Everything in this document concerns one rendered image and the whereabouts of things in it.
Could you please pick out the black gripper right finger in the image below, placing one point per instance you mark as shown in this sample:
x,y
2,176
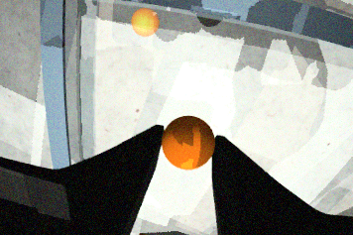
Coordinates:
x,y
248,201

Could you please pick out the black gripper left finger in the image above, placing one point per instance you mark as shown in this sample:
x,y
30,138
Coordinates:
x,y
97,196

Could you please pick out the clear l-shaped low wall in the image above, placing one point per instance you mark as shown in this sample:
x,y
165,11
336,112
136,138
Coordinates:
x,y
79,53

